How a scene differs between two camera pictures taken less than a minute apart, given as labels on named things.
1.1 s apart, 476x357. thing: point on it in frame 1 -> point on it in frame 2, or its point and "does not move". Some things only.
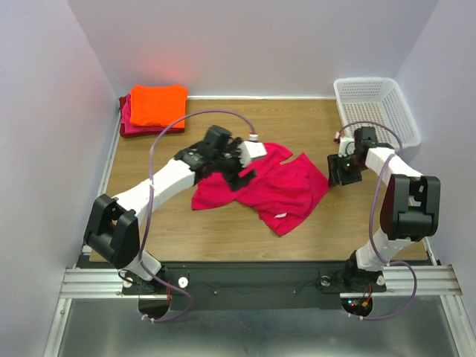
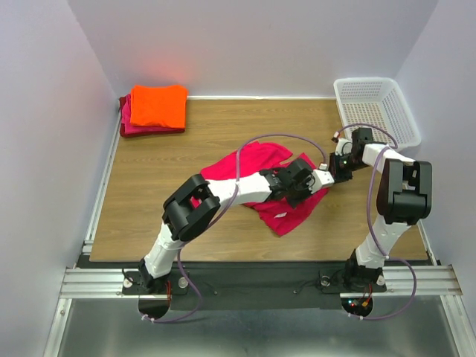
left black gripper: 233,185 -> 293,201
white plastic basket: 376,103 does not move
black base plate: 251,285 does not move
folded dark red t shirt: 128,134 does not move
